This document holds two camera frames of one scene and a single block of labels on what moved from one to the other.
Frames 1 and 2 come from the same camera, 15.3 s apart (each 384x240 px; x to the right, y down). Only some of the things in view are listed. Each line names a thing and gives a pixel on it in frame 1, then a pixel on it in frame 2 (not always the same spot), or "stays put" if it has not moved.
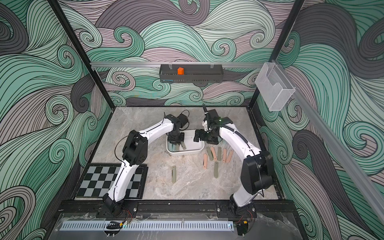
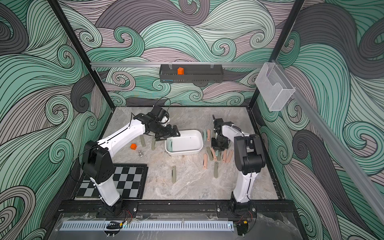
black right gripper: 205,137 -> 217,147
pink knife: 224,155 stays put
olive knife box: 173,174 stays put
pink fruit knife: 214,154 stays put
